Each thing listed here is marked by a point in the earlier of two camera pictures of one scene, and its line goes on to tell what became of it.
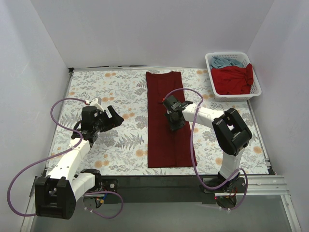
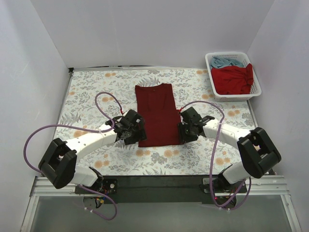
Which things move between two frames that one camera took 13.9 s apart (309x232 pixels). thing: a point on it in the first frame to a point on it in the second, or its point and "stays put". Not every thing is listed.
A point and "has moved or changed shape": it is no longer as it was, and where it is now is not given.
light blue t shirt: [222, 61] stays put
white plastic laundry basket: [243, 57] stays put
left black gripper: [106, 121] to [136, 135]
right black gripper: [175, 106] to [186, 132]
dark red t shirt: [166, 148] has moved or changed shape
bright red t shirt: [232, 80] stays put
